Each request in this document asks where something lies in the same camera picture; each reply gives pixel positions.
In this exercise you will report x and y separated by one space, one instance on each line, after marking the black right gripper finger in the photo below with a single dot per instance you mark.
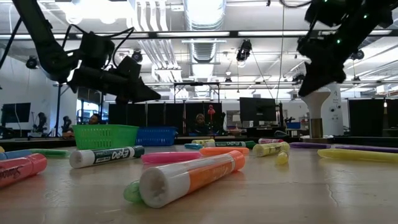
314 81

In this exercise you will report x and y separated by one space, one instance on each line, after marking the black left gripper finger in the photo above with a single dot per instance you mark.
122 100
143 93

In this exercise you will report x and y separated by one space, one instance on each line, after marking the green Expo dry-erase marker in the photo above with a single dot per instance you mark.
102 156
230 144

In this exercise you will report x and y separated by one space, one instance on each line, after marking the purple slim highlighter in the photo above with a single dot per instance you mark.
367 148
311 145

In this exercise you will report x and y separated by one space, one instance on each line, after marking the pink slim highlighter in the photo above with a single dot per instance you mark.
171 157

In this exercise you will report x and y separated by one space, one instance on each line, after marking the teal blue highlighter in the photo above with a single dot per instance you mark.
192 146

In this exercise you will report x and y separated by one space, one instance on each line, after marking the yellow slim highlighter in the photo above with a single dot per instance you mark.
357 154

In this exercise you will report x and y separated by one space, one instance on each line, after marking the green slim highlighter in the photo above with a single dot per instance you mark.
53 152

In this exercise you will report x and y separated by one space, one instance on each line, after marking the orange Expo dry-erase marker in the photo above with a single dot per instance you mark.
186 179

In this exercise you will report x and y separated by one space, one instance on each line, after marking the orange highlighter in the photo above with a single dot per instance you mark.
224 151

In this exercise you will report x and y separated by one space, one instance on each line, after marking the pink Sharpie highlighter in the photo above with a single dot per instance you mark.
21 169

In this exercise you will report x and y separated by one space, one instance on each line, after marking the background black robot arm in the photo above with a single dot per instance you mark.
41 119
66 122

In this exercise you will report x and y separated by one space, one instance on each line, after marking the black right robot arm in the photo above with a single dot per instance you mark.
367 18

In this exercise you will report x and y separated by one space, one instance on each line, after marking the black ceiling spotlight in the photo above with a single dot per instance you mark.
137 57
297 78
357 55
244 51
31 63

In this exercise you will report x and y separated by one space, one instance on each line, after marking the white mushroom-shaped lamp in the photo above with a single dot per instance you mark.
314 99

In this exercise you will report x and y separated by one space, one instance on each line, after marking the black partition screen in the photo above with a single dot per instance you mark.
367 118
168 115

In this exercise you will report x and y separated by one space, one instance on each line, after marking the person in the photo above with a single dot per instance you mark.
94 119
200 119

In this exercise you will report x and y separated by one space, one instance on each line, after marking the white round pillar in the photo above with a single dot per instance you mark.
335 109

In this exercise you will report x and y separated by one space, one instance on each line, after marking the green plastic basket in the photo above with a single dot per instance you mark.
105 137

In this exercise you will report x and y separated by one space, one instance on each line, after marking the blue plastic basket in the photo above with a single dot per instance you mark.
158 136

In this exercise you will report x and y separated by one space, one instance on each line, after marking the black computer monitor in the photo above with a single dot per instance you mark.
258 109

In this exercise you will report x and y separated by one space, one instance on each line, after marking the pink flamingo figure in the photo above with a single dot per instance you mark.
211 110

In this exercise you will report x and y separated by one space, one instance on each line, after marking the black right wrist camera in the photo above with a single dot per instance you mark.
304 45

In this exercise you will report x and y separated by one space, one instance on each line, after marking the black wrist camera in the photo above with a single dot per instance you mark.
129 68
304 45

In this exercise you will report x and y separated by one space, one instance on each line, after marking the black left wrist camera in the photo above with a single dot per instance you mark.
129 68

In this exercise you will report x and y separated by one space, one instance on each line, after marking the black metal frame stand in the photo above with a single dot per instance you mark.
58 109

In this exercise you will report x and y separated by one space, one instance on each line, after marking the black wall screen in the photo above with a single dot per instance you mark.
15 112

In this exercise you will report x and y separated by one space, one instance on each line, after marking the black overhead frame bar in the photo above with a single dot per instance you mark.
233 33

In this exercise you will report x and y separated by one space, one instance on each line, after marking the silver ceiling air duct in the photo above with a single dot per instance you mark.
203 15

